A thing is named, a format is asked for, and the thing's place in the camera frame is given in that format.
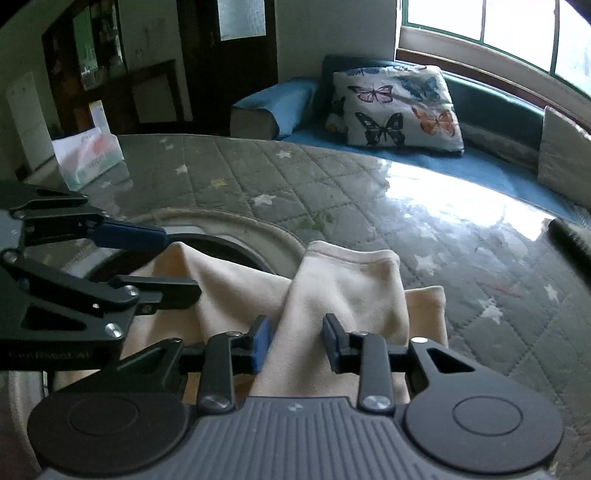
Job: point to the dark door with glass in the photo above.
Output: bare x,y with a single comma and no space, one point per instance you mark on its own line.
229,52

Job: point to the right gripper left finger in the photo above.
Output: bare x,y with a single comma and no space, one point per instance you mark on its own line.
164,367

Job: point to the butterfly print pillow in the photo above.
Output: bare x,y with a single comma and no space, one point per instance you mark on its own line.
395,107

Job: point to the blue bench sofa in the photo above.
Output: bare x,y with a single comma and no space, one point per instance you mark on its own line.
501,133

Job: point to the grey quilted star table cover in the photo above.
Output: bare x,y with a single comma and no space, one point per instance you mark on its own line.
518,294

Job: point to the blue sofa armrest cushion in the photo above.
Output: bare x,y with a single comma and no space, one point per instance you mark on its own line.
275,112

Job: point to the grey plain pillow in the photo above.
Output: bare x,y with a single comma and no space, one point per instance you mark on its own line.
564,158

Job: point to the cream beige garment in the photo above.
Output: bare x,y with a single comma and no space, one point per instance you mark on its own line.
365,292

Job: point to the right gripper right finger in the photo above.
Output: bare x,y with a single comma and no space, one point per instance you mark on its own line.
375,361

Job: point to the tissue pack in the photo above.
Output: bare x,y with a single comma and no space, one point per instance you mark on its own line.
84,157

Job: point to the window with green frame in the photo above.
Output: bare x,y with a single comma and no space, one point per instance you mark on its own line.
550,36

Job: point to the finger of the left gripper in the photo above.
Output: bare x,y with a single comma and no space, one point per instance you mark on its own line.
33,215
25,282

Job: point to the dark wooden cabinet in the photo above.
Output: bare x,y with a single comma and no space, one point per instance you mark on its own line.
85,62

